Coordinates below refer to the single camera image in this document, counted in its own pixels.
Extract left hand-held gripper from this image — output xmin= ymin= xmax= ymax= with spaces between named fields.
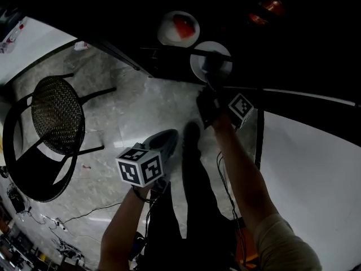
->
xmin=115 ymin=129 xmax=181 ymax=195

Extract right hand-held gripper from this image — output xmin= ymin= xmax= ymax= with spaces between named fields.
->
xmin=196 ymin=73 xmax=254 ymax=130

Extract black cube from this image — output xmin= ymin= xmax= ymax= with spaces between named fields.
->
xmin=199 ymin=55 xmax=219 ymax=76

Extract black mini fridge cabinet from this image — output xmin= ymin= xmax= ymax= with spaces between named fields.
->
xmin=42 ymin=0 xmax=361 ymax=149

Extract person's right forearm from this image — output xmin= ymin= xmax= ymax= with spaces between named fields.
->
xmin=210 ymin=113 xmax=283 ymax=234

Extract person's left forearm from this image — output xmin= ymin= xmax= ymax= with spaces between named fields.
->
xmin=97 ymin=185 xmax=153 ymax=271

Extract black shoe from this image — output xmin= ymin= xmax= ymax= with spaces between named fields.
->
xmin=182 ymin=121 xmax=202 ymax=152

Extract red food slice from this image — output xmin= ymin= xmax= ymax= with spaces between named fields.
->
xmin=172 ymin=14 xmax=197 ymax=40

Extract white plate with red food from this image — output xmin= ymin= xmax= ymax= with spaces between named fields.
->
xmin=156 ymin=10 xmax=201 ymax=48

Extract black trousers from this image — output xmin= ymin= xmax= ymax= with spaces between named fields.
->
xmin=140 ymin=148 xmax=244 ymax=271

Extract black wicker chair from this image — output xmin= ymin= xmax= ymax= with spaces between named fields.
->
xmin=2 ymin=72 xmax=117 ymax=203

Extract orange seat stool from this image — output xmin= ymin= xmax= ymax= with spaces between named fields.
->
xmin=235 ymin=227 xmax=259 ymax=265

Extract black box device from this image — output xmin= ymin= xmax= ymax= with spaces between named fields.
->
xmin=7 ymin=183 xmax=26 ymax=213

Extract beige shirt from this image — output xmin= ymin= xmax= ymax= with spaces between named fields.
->
xmin=253 ymin=213 xmax=322 ymax=271

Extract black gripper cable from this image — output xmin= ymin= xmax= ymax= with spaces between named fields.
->
xmin=131 ymin=186 xmax=159 ymax=237
xmin=215 ymin=151 xmax=248 ymax=265

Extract black power strip cable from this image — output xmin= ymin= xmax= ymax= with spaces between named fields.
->
xmin=63 ymin=202 xmax=124 ymax=225

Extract black screen recorder device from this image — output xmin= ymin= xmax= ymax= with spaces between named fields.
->
xmin=128 ymin=231 xmax=146 ymax=263

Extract tangled cable bundle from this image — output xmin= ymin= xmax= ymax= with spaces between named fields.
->
xmin=55 ymin=238 xmax=84 ymax=261

